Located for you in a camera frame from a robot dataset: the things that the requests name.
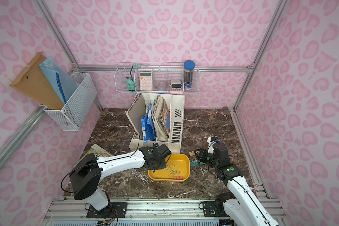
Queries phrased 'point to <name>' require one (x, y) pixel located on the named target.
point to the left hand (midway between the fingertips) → (163, 162)
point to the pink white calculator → (145, 81)
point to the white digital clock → (176, 84)
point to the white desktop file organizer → (176, 103)
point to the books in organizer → (162, 117)
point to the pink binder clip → (178, 177)
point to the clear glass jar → (161, 86)
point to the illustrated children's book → (99, 152)
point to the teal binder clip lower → (196, 163)
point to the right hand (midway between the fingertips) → (195, 150)
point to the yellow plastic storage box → (177, 165)
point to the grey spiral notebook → (136, 111)
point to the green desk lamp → (130, 81)
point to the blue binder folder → (148, 125)
